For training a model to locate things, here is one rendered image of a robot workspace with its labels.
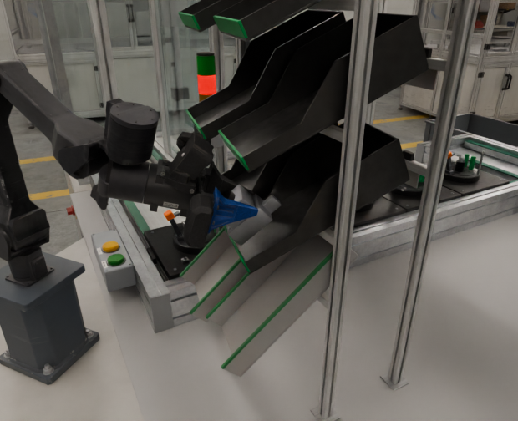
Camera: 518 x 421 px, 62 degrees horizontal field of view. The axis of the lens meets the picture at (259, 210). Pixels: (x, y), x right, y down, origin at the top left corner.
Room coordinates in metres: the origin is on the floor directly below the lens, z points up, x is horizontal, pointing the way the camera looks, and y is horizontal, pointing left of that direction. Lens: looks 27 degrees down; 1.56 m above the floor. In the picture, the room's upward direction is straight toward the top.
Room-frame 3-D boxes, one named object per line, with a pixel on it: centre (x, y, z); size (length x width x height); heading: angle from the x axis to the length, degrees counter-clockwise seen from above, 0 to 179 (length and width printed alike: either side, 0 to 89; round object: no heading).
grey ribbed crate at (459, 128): (2.50, -1.37, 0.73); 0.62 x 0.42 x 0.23; 28
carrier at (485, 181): (1.45, -0.72, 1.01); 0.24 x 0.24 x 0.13; 28
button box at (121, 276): (0.97, 0.39, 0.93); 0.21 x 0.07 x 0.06; 28
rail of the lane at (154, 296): (1.16, 0.42, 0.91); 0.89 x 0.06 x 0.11; 28
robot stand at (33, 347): (0.71, 0.45, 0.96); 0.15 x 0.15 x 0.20; 66
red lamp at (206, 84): (1.21, 0.14, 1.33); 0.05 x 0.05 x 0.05
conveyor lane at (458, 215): (1.22, -0.27, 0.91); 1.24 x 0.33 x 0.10; 118
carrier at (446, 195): (1.34, -0.50, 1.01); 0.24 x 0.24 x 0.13; 28
